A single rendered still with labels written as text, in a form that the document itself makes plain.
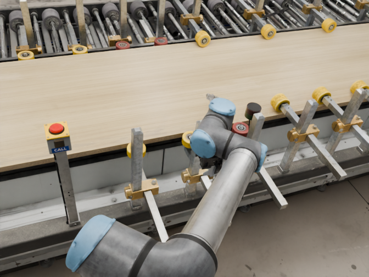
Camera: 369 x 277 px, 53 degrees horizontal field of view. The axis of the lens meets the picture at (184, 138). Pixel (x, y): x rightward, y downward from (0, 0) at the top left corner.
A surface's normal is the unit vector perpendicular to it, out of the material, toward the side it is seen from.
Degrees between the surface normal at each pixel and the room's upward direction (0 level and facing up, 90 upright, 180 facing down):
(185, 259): 17
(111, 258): 30
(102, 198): 0
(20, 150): 0
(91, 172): 90
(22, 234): 0
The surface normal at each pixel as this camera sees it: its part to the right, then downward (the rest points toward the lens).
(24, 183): 0.35, 0.69
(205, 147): -0.50, 0.58
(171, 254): 0.27, -0.74
